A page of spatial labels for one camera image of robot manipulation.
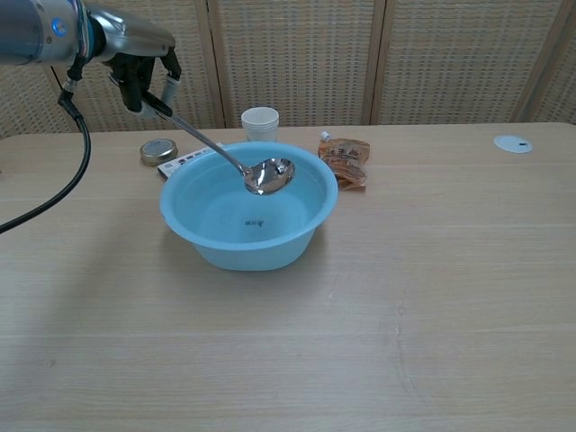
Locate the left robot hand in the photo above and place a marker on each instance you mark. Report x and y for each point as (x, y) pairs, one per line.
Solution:
(135, 58)

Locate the stainless steel ladle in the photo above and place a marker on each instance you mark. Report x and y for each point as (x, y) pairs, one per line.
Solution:
(252, 166)

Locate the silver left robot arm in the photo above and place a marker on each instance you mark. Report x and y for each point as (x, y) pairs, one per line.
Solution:
(36, 31)

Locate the light blue plastic basin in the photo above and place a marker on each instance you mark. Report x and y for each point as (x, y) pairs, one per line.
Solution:
(248, 216)

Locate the round metal jar lid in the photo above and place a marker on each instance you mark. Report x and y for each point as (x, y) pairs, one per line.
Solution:
(157, 152)

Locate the white flat printed box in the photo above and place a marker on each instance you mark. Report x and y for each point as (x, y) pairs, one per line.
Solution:
(177, 163)

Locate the woven rattan folding screen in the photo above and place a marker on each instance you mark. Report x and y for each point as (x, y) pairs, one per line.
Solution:
(360, 63)

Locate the brown sauce spout pouch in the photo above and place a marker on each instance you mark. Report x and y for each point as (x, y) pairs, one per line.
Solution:
(347, 162)

